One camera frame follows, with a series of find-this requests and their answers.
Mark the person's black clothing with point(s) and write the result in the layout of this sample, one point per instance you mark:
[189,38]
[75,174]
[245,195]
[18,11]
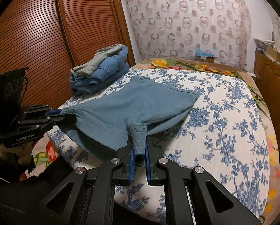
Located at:
[24,196]

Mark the beige tied side curtain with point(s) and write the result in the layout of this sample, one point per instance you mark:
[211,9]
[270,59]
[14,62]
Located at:
[277,32]

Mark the wooden cabinet counter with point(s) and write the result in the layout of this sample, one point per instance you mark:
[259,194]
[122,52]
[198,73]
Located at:
[271,82]

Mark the grey folded pants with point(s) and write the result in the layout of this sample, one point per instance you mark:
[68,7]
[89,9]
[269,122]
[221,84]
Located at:
[93,63]

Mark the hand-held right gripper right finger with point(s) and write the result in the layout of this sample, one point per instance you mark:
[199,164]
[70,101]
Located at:
[148,168]

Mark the circle-patterned sheer curtain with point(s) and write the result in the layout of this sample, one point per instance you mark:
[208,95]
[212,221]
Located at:
[189,23]

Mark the wooden louvered wardrobe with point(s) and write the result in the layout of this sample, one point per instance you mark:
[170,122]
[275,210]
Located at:
[36,39]

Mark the flower-print blanket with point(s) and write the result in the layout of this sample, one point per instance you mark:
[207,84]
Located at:
[177,64]

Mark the person's left hand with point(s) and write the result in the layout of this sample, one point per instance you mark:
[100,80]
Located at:
[20,155]

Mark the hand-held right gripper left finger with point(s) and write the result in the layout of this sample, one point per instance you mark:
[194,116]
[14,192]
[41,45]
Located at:
[131,166]

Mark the teal pants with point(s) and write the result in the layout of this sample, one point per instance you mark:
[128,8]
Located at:
[121,107]

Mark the blue floral bedsheet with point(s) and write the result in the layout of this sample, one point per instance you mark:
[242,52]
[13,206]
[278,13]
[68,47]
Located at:
[224,133]

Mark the blue folded jeans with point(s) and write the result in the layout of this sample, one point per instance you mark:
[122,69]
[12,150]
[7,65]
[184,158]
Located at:
[107,72]

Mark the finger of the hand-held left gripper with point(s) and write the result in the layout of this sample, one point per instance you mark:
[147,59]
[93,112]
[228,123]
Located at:
[41,123]
[36,109]

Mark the open brown cardboard box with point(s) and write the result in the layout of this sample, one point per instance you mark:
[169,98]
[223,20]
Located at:
[277,54]

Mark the blue plastic bag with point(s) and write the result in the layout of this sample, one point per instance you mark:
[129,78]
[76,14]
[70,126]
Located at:
[202,53]

